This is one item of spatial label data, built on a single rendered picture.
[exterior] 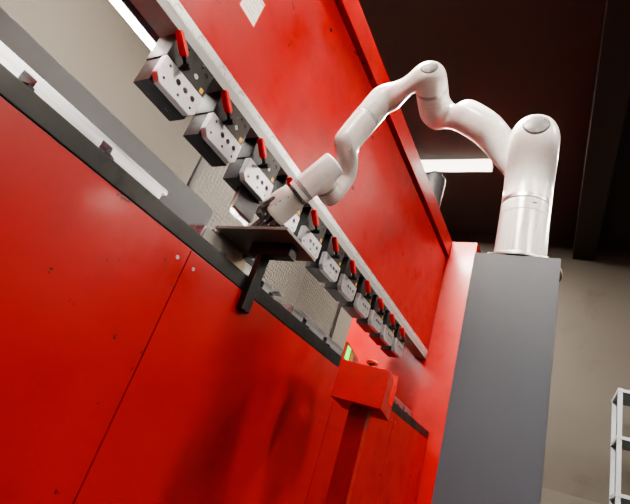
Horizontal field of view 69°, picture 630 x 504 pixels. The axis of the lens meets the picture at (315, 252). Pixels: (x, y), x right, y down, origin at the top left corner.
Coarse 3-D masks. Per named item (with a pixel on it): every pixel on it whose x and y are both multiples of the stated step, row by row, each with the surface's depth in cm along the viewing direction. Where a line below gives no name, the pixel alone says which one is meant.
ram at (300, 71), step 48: (144, 0) 116; (192, 0) 124; (240, 0) 141; (288, 0) 162; (240, 48) 142; (288, 48) 163; (336, 48) 193; (288, 96) 165; (336, 96) 195; (288, 144) 166; (384, 144) 241; (384, 192) 244; (384, 240) 247; (432, 240) 321; (384, 288) 250; (432, 288) 326
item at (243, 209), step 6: (240, 192) 149; (246, 192) 152; (234, 198) 149; (240, 198) 150; (246, 198) 152; (252, 198) 155; (234, 204) 147; (240, 204) 150; (246, 204) 152; (252, 204) 155; (234, 210) 149; (240, 210) 150; (246, 210) 152; (252, 210) 155; (234, 216) 149; (240, 216) 151; (246, 216) 153; (252, 216) 155; (240, 222) 152; (246, 222) 154
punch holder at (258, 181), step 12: (252, 144) 151; (240, 156) 150; (252, 156) 149; (228, 168) 150; (240, 168) 148; (252, 168) 149; (276, 168) 161; (228, 180) 149; (240, 180) 147; (252, 180) 149; (264, 180) 154; (252, 192) 151; (264, 192) 155
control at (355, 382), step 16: (352, 368) 145; (368, 368) 143; (336, 384) 144; (352, 384) 142; (368, 384) 141; (384, 384) 140; (336, 400) 147; (352, 400) 140; (368, 400) 139; (384, 400) 140; (384, 416) 147
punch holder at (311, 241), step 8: (304, 208) 183; (312, 208) 182; (304, 216) 180; (304, 224) 178; (312, 224) 182; (320, 224) 188; (296, 232) 179; (304, 232) 177; (304, 240) 177; (312, 240) 182; (312, 248) 183; (320, 248) 188
